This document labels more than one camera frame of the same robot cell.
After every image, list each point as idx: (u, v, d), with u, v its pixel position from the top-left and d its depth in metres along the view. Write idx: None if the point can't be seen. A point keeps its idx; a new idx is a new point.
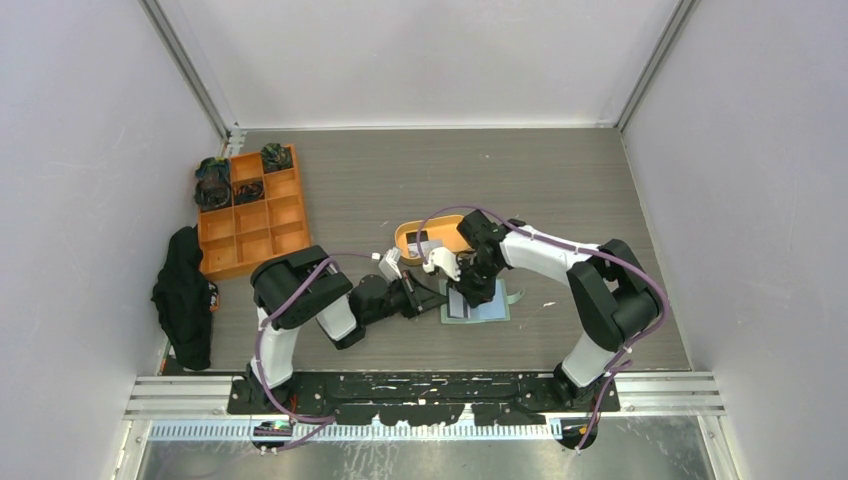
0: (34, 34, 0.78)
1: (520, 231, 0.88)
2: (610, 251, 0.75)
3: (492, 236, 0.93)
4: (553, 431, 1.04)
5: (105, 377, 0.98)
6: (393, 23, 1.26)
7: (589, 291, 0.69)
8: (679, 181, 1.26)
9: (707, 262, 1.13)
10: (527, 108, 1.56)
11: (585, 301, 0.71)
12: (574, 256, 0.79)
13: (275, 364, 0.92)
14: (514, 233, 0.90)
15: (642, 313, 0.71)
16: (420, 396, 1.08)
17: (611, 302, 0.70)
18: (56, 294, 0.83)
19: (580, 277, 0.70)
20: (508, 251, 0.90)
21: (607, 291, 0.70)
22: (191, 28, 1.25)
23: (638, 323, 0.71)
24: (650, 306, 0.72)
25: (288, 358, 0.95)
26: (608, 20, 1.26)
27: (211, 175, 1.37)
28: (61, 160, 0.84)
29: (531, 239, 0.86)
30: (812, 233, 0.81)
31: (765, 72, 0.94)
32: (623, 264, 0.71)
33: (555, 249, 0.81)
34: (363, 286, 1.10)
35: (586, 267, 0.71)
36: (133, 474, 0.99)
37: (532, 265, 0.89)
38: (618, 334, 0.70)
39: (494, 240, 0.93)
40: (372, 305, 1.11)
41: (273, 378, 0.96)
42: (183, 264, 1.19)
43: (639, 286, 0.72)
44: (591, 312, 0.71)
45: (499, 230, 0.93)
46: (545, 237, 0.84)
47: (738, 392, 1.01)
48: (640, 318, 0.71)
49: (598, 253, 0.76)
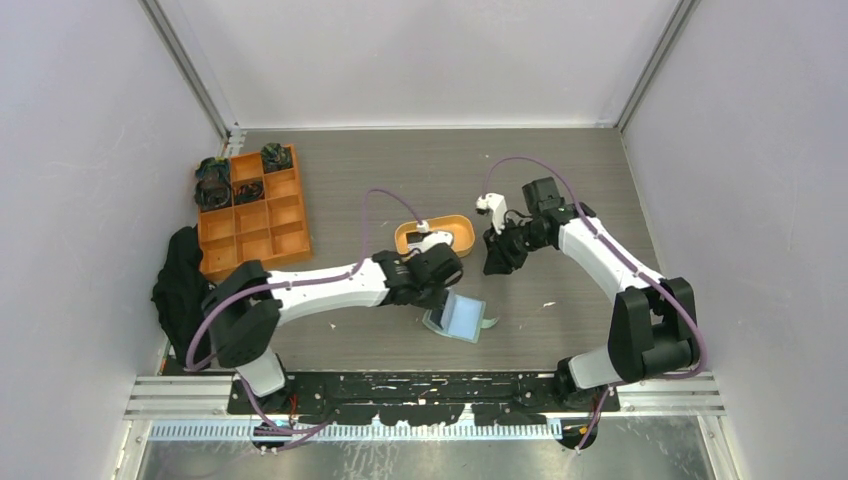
0: (34, 35, 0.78)
1: (586, 222, 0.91)
2: (672, 289, 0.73)
3: (555, 215, 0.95)
4: (553, 431, 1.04)
5: (105, 377, 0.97)
6: (393, 23, 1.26)
7: (631, 323, 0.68)
8: (679, 182, 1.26)
9: (706, 262, 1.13)
10: (527, 109, 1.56)
11: (623, 329, 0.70)
12: (631, 278, 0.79)
13: (257, 378, 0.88)
14: (579, 222, 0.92)
15: (674, 360, 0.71)
16: (420, 396, 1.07)
17: (649, 339, 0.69)
18: (56, 294, 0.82)
19: (629, 307, 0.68)
20: (566, 235, 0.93)
21: (647, 328, 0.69)
22: (191, 27, 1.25)
23: (666, 367, 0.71)
24: (684, 356, 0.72)
25: (276, 371, 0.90)
26: (609, 21, 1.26)
27: (211, 175, 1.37)
28: (61, 160, 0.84)
29: (596, 237, 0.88)
30: (811, 233, 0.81)
31: (765, 72, 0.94)
32: (677, 307, 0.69)
33: (615, 262, 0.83)
34: (446, 248, 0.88)
35: (639, 297, 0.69)
36: (133, 474, 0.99)
37: (583, 261, 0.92)
38: (640, 369, 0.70)
39: (555, 219, 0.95)
40: (439, 275, 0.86)
41: (259, 388, 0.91)
42: (183, 263, 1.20)
43: (683, 334, 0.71)
44: (623, 342, 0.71)
45: (566, 213, 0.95)
46: (610, 243, 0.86)
47: (738, 392, 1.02)
48: (669, 362, 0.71)
49: (658, 284, 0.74)
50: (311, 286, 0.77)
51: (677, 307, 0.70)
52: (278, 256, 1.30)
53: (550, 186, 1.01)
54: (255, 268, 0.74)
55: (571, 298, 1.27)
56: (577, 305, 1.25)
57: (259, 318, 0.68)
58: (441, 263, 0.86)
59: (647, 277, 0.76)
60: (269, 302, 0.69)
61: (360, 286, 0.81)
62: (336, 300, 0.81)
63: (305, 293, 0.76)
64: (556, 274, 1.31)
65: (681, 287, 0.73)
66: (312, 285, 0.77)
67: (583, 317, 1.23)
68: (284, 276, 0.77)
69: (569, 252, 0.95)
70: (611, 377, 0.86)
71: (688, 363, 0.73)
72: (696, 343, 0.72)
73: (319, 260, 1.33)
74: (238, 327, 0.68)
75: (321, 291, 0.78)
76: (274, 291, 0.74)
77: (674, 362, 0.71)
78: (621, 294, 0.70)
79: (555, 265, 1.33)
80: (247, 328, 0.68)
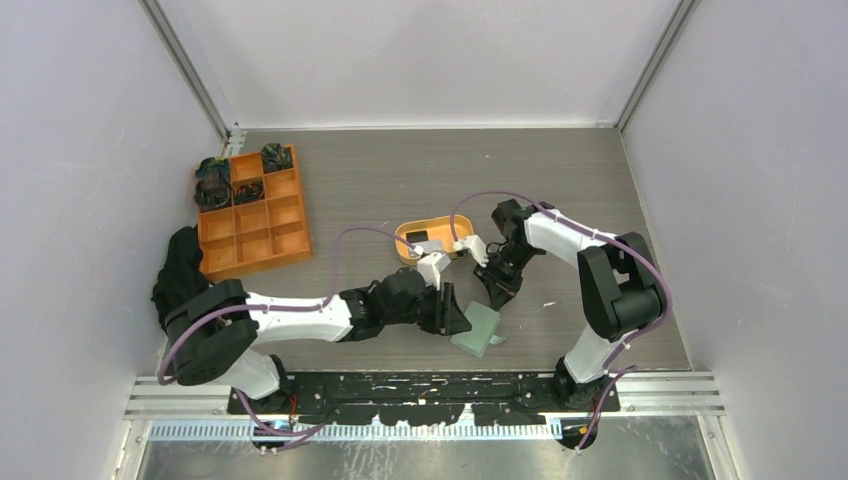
0: (34, 37, 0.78)
1: (545, 213, 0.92)
2: (626, 242, 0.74)
3: (519, 214, 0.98)
4: (553, 431, 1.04)
5: (105, 376, 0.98)
6: (393, 23, 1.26)
7: (596, 272, 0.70)
8: (679, 181, 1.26)
9: (706, 262, 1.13)
10: (527, 108, 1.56)
11: (589, 284, 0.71)
12: (592, 241, 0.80)
13: (250, 382, 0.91)
14: (541, 215, 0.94)
15: (647, 309, 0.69)
16: (420, 396, 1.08)
17: (615, 289, 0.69)
18: (57, 292, 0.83)
19: (590, 259, 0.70)
20: (530, 228, 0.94)
21: (611, 278, 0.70)
22: (191, 27, 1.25)
23: (639, 316, 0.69)
24: (655, 306, 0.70)
25: (265, 374, 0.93)
26: (609, 20, 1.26)
27: (211, 175, 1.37)
28: (61, 160, 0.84)
29: (555, 221, 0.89)
30: (812, 232, 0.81)
31: (765, 71, 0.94)
32: (633, 253, 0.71)
33: (572, 231, 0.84)
34: (397, 279, 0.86)
35: (599, 251, 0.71)
36: (133, 475, 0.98)
37: (550, 246, 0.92)
38: (615, 320, 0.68)
39: (519, 217, 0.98)
40: (397, 303, 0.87)
41: (253, 390, 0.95)
42: (183, 263, 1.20)
43: (647, 281, 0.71)
44: (592, 298, 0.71)
45: (528, 211, 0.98)
46: (566, 221, 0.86)
47: (738, 393, 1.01)
48: (643, 311, 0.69)
49: (614, 237, 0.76)
50: (284, 312, 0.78)
51: (636, 255, 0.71)
52: (278, 255, 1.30)
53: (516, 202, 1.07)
54: (234, 287, 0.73)
55: (569, 298, 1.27)
56: (576, 305, 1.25)
57: (231, 338, 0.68)
58: (395, 298, 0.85)
59: (602, 235, 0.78)
60: (243, 321, 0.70)
61: (329, 318, 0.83)
62: (303, 330, 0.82)
63: (276, 321, 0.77)
64: (556, 274, 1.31)
65: (635, 240, 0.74)
66: (285, 312, 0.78)
67: (582, 317, 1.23)
68: (261, 298, 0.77)
69: (536, 242, 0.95)
70: (600, 351, 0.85)
71: (657, 316, 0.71)
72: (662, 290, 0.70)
73: (318, 260, 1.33)
74: (209, 342, 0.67)
75: (294, 319, 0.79)
76: (252, 311, 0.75)
77: (645, 310, 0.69)
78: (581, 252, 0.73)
79: (555, 265, 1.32)
80: (211, 349, 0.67)
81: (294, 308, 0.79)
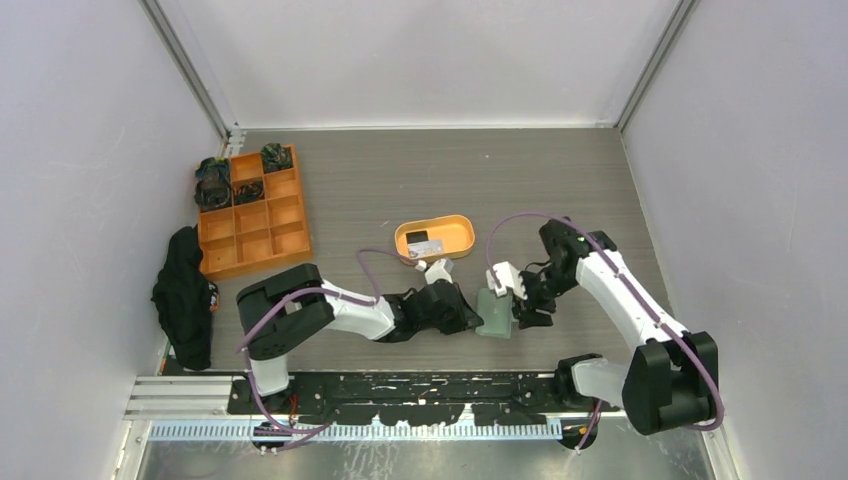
0: (34, 37, 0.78)
1: (607, 258, 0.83)
2: (693, 346, 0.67)
3: (572, 244, 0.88)
4: (553, 431, 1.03)
5: (106, 376, 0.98)
6: (393, 23, 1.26)
7: (654, 381, 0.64)
8: (679, 181, 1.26)
9: (706, 262, 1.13)
10: (527, 108, 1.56)
11: (641, 383, 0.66)
12: (654, 330, 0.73)
13: (266, 376, 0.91)
14: (598, 257, 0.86)
15: (692, 413, 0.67)
16: (420, 396, 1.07)
17: (667, 397, 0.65)
18: (57, 293, 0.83)
19: (651, 367, 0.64)
20: (583, 268, 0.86)
21: (666, 386, 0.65)
22: (191, 27, 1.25)
23: (682, 420, 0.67)
24: (700, 411, 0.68)
25: (283, 372, 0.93)
26: (609, 21, 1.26)
27: (211, 175, 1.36)
28: (61, 160, 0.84)
29: (616, 275, 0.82)
30: (812, 232, 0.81)
31: (765, 71, 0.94)
32: (700, 366, 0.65)
33: (636, 307, 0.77)
34: (434, 288, 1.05)
35: (661, 354, 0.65)
36: (133, 474, 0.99)
37: (598, 296, 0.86)
38: (656, 423, 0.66)
39: (572, 249, 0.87)
40: (433, 310, 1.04)
41: (264, 387, 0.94)
42: (183, 264, 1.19)
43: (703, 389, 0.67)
44: (639, 396, 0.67)
45: (582, 243, 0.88)
46: (630, 283, 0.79)
47: (738, 393, 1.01)
48: (687, 416, 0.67)
49: (680, 338, 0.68)
50: (350, 302, 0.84)
51: (702, 371, 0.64)
52: (278, 256, 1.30)
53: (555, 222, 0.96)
54: (310, 271, 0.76)
55: (571, 298, 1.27)
56: (577, 305, 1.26)
57: (318, 319, 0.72)
58: (433, 304, 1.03)
59: (670, 330, 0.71)
60: (322, 304, 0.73)
61: (377, 314, 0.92)
62: (359, 321, 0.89)
63: (344, 308, 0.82)
64: None
65: (704, 345, 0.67)
66: (351, 302, 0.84)
67: (583, 317, 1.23)
68: (332, 286, 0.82)
69: (585, 284, 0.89)
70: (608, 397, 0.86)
71: (706, 417, 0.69)
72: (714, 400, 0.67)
73: (319, 261, 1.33)
74: (290, 323, 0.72)
75: (355, 311, 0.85)
76: (326, 295, 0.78)
77: (690, 415, 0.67)
78: (640, 348, 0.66)
79: None
80: (295, 328, 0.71)
81: (357, 301, 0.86)
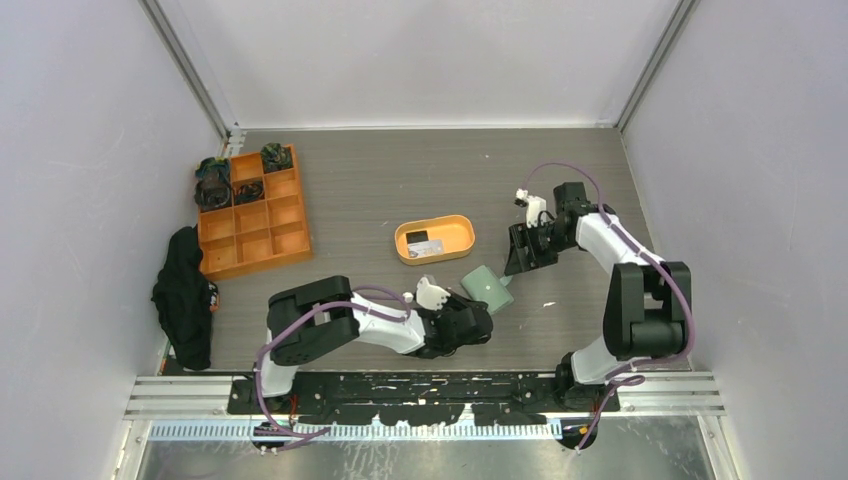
0: (33, 37, 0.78)
1: (603, 215, 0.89)
2: (668, 269, 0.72)
3: (576, 209, 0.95)
4: (553, 431, 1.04)
5: (105, 376, 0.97)
6: (393, 23, 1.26)
7: (624, 291, 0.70)
8: (678, 181, 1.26)
9: (706, 261, 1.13)
10: (527, 108, 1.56)
11: (616, 297, 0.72)
12: (634, 257, 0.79)
13: (273, 379, 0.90)
14: (597, 215, 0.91)
15: (662, 340, 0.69)
16: (420, 396, 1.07)
17: (638, 313, 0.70)
18: (56, 293, 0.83)
19: (624, 277, 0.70)
20: (581, 224, 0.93)
21: (638, 300, 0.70)
22: (190, 27, 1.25)
23: (653, 348, 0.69)
24: (673, 341, 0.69)
25: (287, 378, 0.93)
26: (608, 21, 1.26)
27: (211, 175, 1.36)
28: (61, 160, 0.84)
29: (607, 226, 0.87)
30: (812, 232, 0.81)
31: (765, 71, 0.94)
32: (671, 282, 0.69)
33: (622, 243, 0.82)
34: (473, 315, 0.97)
35: (635, 269, 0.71)
36: (133, 474, 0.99)
37: (593, 248, 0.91)
38: (627, 343, 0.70)
39: (577, 212, 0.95)
40: (468, 334, 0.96)
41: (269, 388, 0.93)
42: (183, 264, 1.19)
43: (675, 316, 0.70)
44: (613, 312, 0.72)
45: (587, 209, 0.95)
46: (620, 230, 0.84)
47: (738, 392, 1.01)
48: (659, 343, 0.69)
49: (659, 263, 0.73)
50: (380, 318, 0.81)
51: (673, 286, 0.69)
52: (278, 256, 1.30)
53: (578, 189, 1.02)
54: (340, 284, 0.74)
55: (572, 298, 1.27)
56: (577, 305, 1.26)
57: (339, 334, 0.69)
58: (467, 331, 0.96)
59: (648, 256, 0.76)
60: (347, 320, 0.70)
61: (407, 331, 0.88)
62: (386, 336, 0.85)
63: (371, 323, 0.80)
64: (557, 274, 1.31)
65: (678, 270, 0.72)
66: (380, 317, 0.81)
67: (583, 317, 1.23)
68: (362, 299, 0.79)
69: (582, 240, 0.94)
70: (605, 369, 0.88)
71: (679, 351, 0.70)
72: (687, 330, 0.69)
73: (319, 261, 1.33)
74: (313, 335, 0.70)
75: (384, 326, 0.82)
76: (354, 310, 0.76)
77: (662, 343, 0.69)
78: (619, 264, 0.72)
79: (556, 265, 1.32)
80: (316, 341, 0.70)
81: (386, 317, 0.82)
